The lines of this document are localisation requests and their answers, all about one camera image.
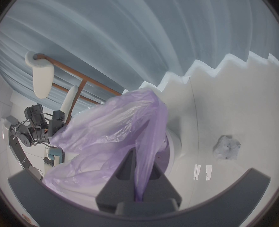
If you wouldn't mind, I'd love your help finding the purple plastic bag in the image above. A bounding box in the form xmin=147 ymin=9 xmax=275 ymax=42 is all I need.
xmin=43 ymin=89 xmax=169 ymax=201

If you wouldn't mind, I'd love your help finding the white trash bin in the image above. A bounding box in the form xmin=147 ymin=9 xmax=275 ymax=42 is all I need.
xmin=157 ymin=127 xmax=183 ymax=175

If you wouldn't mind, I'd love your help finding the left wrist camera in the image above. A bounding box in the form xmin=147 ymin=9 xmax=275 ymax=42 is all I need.
xmin=52 ymin=110 xmax=66 ymax=127

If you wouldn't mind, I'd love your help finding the pale blue curtain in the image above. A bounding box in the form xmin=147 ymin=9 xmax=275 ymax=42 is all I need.
xmin=0 ymin=0 xmax=279 ymax=108

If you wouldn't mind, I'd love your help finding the white cushioned wooden chair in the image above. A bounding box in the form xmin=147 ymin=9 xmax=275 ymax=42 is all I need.
xmin=25 ymin=51 xmax=124 ymax=125

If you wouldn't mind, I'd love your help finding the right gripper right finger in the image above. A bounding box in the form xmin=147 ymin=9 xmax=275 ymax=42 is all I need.
xmin=142 ymin=161 xmax=183 ymax=209

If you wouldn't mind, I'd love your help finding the crumpled white paper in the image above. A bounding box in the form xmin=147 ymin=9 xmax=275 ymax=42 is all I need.
xmin=213 ymin=136 xmax=241 ymax=160

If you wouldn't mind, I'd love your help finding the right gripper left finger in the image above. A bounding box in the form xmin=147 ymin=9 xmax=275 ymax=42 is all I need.
xmin=96 ymin=148 xmax=136 ymax=214

